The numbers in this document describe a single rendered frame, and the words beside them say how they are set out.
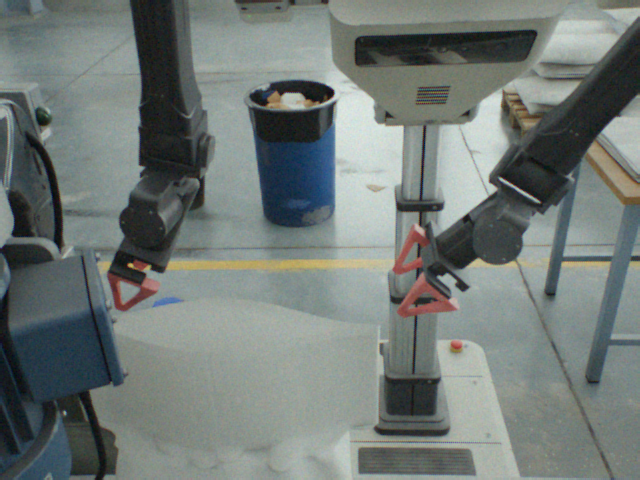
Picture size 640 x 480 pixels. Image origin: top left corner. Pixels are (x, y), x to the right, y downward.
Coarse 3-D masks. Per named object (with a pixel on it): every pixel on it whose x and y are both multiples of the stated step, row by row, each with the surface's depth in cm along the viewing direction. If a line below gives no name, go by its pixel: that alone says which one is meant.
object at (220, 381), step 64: (128, 320) 96; (192, 320) 99; (256, 320) 99; (320, 320) 93; (128, 384) 96; (192, 384) 90; (256, 384) 91; (320, 384) 94; (128, 448) 100; (192, 448) 98; (256, 448) 97; (320, 448) 98
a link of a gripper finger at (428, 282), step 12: (432, 252) 82; (432, 264) 81; (420, 276) 81; (432, 276) 81; (420, 288) 81; (432, 288) 80; (444, 288) 81; (408, 300) 83; (444, 300) 81; (456, 300) 83; (408, 312) 85; (420, 312) 85; (432, 312) 84
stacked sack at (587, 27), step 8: (560, 24) 420; (568, 24) 420; (576, 24) 420; (584, 24) 419; (592, 24) 417; (600, 24) 417; (608, 24) 423; (560, 32) 409; (568, 32) 408; (576, 32) 408; (584, 32) 407; (592, 32) 406; (600, 32) 407; (608, 32) 407; (616, 32) 410
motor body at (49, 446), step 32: (0, 256) 52; (0, 288) 49; (0, 352) 49; (0, 384) 51; (0, 416) 51; (32, 416) 56; (64, 416) 61; (0, 448) 52; (32, 448) 56; (64, 448) 60
